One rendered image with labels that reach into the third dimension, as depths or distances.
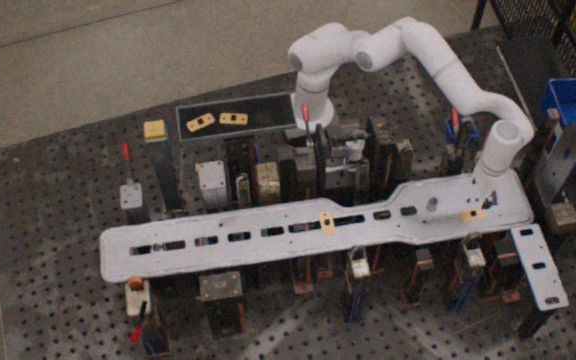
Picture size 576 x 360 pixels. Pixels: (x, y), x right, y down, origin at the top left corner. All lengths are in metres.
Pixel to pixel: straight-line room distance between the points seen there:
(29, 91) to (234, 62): 1.17
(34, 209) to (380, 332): 1.35
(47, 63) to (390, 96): 2.12
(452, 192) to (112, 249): 1.09
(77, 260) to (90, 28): 2.05
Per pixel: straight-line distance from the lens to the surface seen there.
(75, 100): 3.94
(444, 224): 2.23
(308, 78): 2.48
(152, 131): 2.21
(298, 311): 2.37
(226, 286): 2.06
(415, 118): 2.84
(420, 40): 1.94
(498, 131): 1.91
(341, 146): 2.15
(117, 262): 2.17
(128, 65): 4.03
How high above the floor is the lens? 2.89
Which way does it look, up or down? 57 degrees down
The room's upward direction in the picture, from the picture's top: straight up
